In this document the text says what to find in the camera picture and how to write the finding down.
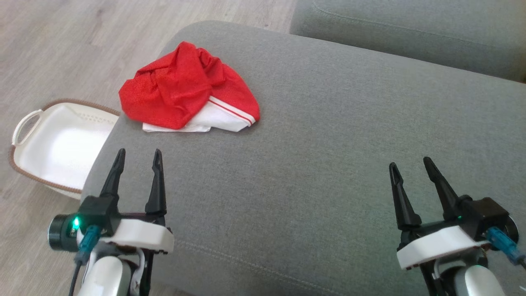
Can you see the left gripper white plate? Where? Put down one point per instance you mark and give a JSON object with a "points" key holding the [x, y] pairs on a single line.
{"points": [[141, 234]]}

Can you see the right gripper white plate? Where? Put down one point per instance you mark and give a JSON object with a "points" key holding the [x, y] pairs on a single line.
{"points": [[439, 246]]}

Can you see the red shirt with white sleeves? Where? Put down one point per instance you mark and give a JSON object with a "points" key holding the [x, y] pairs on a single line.
{"points": [[176, 86]]}

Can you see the white laundry basket brown rim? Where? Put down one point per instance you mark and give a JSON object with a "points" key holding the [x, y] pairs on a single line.
{"points": [[61, 148]]}

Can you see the grey sofa seat cushion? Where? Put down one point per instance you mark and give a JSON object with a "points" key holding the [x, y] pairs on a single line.
{"points": [[308, 164]]}

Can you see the grey sofa back cushion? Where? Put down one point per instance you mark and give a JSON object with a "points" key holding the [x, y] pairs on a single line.
{"points": [[411, 28]]}

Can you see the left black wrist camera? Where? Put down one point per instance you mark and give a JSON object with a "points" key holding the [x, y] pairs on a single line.
{"points": [[96, 209]]}

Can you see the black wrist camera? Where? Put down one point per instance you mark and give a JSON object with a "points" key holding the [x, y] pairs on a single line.
{"points": [[96, 209], [487, 213]]}

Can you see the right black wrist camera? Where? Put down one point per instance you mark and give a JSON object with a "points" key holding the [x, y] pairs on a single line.
{"points": [[487, 213]]}

